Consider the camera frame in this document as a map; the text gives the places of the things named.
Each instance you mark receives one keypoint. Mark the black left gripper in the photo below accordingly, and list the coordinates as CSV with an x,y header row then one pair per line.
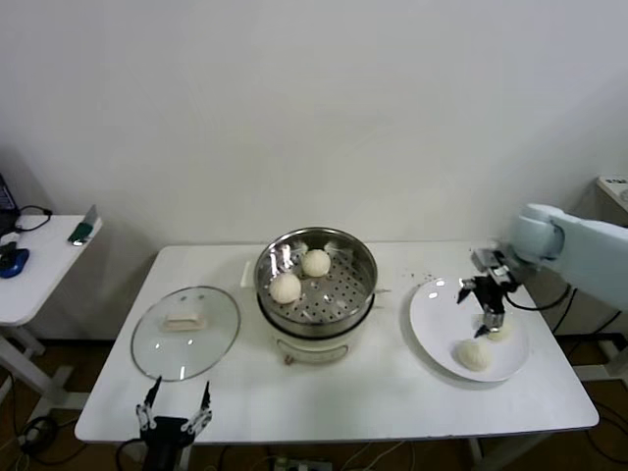
x,y
167,432

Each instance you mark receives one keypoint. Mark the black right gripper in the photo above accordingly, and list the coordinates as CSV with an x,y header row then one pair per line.
x,y
490,294

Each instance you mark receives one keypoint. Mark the white steamed baozi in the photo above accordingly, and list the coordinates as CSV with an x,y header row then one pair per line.
x,y
472,354
503,334
315,262
285,288

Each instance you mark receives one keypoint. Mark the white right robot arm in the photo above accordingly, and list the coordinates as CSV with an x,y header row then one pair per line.
x,y
589,240

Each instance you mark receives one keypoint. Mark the stainless steel steamer basket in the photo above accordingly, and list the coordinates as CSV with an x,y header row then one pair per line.
x,y
343,294

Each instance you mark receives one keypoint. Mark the white round plate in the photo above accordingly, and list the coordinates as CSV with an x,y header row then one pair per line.
x,y
432,324

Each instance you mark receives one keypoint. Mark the round glass pot lid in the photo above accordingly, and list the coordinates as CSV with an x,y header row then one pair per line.
x,y
186,343

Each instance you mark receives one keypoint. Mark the grey floor power strip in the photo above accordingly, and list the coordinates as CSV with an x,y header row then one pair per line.
x,y
299,465

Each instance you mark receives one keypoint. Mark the white floor plug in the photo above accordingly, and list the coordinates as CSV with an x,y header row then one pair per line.
x,y
32,434

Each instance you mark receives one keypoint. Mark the cream electric cooking pot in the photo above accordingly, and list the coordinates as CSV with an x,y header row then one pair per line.
x,y
314,350

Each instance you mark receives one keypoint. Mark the white side cabinet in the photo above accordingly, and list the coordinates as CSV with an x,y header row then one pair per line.
x,y
611,193

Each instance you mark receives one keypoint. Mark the white side table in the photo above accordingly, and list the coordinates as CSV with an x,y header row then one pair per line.
x,y
49,265

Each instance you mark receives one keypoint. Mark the blue handheld device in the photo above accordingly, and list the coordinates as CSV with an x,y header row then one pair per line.
x,y
15,262

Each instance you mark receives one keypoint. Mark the white and black small device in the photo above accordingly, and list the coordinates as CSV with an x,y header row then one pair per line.
x,y
9,240

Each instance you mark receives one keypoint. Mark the dark laptop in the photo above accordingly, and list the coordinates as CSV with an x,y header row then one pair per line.
x,y
5,198

